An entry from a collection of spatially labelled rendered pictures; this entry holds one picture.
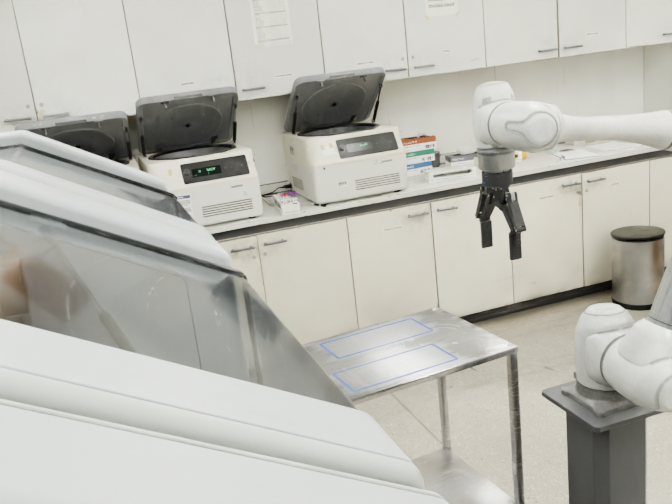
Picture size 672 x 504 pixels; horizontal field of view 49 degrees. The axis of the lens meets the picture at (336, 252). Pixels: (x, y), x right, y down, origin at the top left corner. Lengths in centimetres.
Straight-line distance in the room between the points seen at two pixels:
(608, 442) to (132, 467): 190
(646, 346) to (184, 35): 292
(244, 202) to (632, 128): 239
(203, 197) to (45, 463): 353
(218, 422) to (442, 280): 396
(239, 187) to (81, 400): 346
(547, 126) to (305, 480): 128
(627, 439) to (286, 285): 231
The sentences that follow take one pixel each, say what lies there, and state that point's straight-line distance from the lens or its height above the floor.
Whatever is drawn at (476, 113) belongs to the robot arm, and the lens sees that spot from 183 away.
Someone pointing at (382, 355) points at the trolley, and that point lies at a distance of 229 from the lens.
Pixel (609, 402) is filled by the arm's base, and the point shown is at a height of 72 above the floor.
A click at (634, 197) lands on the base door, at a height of 60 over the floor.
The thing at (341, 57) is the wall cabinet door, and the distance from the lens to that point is 433.
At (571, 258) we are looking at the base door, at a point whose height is 29.
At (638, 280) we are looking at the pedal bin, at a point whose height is 19.
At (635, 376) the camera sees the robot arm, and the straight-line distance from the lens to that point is 198.
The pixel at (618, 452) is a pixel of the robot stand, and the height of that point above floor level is 58.
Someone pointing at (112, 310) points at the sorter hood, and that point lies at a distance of 79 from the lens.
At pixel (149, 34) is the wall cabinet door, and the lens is 410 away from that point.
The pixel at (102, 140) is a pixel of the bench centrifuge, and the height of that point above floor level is 139.
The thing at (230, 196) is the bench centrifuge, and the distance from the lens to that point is 392.
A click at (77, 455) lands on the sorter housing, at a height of 156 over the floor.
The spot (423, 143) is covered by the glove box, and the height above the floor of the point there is 109.
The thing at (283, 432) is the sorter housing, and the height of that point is 149.
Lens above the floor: 175
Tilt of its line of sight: 16 degrees down
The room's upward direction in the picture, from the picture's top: 7 degrees counter-clockwise
